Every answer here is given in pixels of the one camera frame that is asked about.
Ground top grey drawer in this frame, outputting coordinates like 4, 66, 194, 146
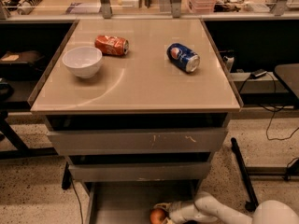
48, 128, 227, 156

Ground black cable under cabinet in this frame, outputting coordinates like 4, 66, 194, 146
70, 177, 85, 224

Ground blue pepsi can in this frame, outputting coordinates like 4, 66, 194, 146
166, 43, 200, 73

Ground black cable on floor right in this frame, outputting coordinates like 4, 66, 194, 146
239, 72, 299, 142

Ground black metal floor bar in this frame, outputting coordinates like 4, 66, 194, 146
231, 137, 259, 212

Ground white bowl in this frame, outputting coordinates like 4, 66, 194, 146
63, 46, 103, 78

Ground red crushed soda can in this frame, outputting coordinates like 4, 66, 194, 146
94, 35, 129, 56

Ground white paper booklet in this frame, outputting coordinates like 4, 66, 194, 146
65, 3, 101, 14

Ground grey drawer cabinet with counter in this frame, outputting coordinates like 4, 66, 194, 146
27, 18, 244, 224

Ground middle grey drawer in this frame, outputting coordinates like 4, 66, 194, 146
69, 162, 211, 182

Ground open bottom grey drawer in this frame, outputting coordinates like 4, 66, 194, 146
85, 180, 196, 224

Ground black power adapter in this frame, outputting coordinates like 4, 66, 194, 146
249, 69, 266, 79

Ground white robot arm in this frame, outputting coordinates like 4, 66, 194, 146
149, 191, 299, 224

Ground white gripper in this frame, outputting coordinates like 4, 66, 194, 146
153, 201, 198, 224

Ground orange fruit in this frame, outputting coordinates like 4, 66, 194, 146
149, 208, 166, 224

